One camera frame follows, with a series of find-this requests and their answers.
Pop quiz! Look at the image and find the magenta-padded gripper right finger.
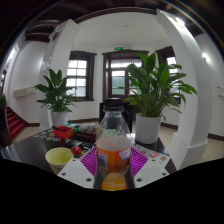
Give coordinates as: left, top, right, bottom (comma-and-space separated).
129, 146, 171, 190

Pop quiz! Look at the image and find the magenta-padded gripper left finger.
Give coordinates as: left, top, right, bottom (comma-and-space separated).
57, 146, 100, 190

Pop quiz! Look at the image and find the orange drink plastic bottle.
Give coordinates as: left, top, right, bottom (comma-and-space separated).
95, 97, 133, 192

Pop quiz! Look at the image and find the printed paper sheet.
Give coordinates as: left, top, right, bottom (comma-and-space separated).
133, 143, 169, 163

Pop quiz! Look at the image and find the pale yellow mug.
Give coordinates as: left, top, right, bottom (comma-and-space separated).
44, 145, 83, 176

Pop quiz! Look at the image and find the red box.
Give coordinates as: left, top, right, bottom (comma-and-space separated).
52, 125, 76, 140

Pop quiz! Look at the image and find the clear snack bag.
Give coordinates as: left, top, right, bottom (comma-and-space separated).
78, 122, 100, 135

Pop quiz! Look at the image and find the black chair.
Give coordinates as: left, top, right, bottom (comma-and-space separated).
99, 101, 135, 124

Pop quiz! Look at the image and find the small potted green plant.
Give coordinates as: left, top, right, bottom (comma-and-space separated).
34, 68, 79, 128

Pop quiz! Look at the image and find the red carpeted staircase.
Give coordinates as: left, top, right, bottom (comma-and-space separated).
5, 107, 28, 141

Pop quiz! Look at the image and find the large potted green plant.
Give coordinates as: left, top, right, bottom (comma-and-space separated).
123, 52, 198, 145

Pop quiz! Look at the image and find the wide dark-framed window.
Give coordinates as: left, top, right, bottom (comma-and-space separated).
67, 50, 98, 102

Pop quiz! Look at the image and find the dark wooden glazed door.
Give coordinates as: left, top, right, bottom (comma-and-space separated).
102, 49, 149, 103

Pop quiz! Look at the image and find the narrow dark-framed window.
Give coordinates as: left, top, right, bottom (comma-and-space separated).
154, 45, 183, 104

